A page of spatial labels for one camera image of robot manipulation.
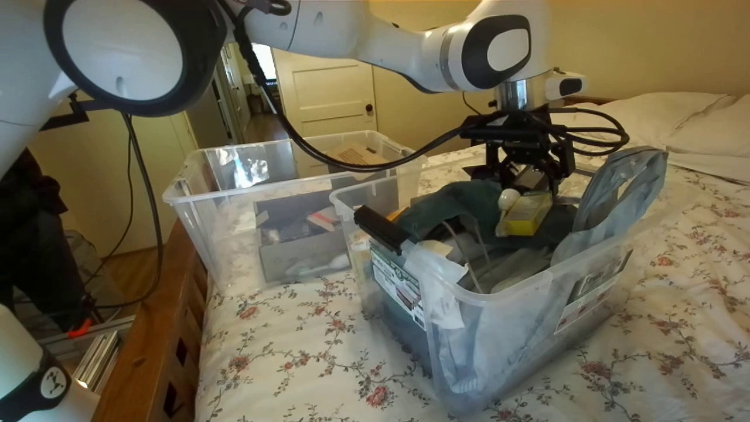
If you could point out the black rectangular device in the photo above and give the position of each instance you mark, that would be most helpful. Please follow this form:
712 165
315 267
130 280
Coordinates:
380 227

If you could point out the dark green cloth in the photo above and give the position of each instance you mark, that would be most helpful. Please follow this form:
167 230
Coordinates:
473 203

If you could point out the clear plastic container right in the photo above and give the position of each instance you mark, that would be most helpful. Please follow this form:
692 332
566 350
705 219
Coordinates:
476 319

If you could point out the clear plastic container left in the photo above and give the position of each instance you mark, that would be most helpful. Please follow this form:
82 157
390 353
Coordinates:
217 192

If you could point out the grey plastic bag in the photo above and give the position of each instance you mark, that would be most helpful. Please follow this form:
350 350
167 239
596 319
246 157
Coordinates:
617 194

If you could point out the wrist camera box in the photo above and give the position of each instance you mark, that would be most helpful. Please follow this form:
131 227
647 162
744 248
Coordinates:
561 83

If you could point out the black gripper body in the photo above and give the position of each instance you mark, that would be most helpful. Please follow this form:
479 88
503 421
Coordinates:
520 148

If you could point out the grey cardboard box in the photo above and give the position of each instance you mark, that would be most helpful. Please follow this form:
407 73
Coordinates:
299 237

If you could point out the white door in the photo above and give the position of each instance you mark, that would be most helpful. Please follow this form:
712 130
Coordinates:
325 95

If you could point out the white pillow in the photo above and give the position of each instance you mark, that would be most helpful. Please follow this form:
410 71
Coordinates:
716 144
647 117

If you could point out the clear plastic container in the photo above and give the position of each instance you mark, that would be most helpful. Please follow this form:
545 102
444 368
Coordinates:
217 192
476 319

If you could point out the floral bed sheet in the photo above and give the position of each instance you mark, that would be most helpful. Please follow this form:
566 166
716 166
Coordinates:
676 350

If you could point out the yellow Debrox box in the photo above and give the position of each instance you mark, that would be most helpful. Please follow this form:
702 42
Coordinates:
526 216

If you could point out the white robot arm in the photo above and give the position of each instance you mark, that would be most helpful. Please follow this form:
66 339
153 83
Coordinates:
155 56

